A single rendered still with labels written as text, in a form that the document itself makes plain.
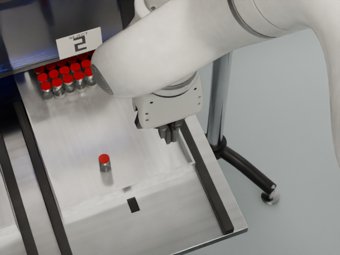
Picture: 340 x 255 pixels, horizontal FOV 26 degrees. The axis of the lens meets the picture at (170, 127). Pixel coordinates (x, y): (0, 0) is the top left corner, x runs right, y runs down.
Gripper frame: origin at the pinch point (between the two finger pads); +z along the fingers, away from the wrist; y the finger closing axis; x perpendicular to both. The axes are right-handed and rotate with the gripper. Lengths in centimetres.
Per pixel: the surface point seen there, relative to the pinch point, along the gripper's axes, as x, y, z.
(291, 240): -11, -44, 110
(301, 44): -78, -81, 110
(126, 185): -2.1, 7.4, 18.8
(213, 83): -44, -30, 63
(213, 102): -44, -30, 71
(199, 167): -1.7, -6.8, 20.3
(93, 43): -28.0, 4.5, 9.3
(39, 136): -19.7, 19.3, 22.1
